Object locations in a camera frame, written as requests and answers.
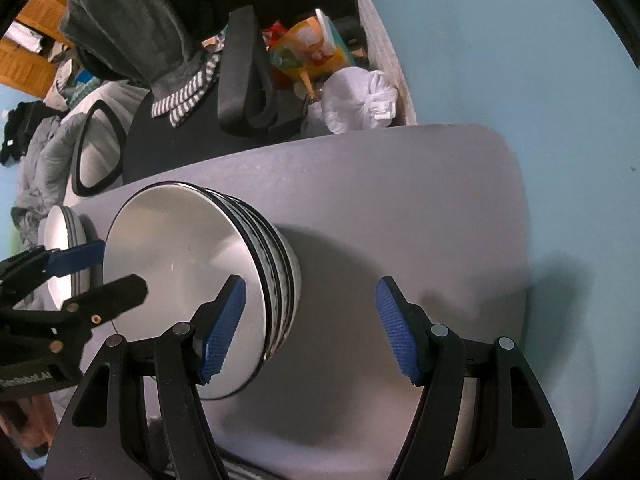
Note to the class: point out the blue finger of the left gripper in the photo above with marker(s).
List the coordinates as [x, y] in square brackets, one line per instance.
[61, 262]
[103, 304]

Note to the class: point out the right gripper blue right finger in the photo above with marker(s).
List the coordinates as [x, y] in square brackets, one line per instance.
[402, 328]

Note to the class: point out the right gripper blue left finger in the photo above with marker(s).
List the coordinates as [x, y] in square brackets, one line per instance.
[217, 324]

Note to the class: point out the white ribbed bowl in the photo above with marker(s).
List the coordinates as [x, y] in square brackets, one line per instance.
[185, 244]
[289, 270]
[271, 255]

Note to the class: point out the person left hand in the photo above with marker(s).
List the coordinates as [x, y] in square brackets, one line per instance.
[31, 423]

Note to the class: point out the grey quilted duvet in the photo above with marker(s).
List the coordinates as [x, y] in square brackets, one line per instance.
[43, 174]

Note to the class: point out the black clothes pile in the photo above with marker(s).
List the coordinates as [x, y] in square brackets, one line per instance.
[20, 127]

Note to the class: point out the orange wooden wardrobe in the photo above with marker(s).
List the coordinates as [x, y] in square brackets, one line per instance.
[28, 44]

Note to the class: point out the black office chair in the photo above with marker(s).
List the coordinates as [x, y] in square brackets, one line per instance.
[243, 109]

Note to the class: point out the white tied plastic bag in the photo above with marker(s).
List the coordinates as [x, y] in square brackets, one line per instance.
[352, 99]

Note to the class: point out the grey hooded garment on chair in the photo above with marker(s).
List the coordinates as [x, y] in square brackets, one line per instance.
[158, 43]

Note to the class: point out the orange printed bag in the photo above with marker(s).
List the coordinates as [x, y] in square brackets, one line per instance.
[308, 51]

